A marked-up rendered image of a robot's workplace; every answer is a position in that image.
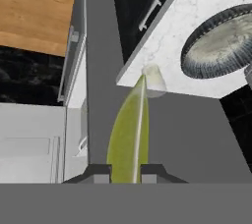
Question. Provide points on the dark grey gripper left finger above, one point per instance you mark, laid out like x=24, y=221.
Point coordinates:
x=95, y=173

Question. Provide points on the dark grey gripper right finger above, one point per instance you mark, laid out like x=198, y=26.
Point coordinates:
x=157, y=173

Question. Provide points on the white fridge body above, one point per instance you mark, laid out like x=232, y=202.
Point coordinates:
x=29, y=142

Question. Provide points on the clear glass of lemonade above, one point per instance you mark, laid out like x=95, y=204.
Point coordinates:
x=155, y=79

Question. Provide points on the grey fridge door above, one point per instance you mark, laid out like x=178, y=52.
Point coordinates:
x=78, y=21

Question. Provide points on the black island cupboard side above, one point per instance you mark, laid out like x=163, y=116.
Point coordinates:
x=239, y=126

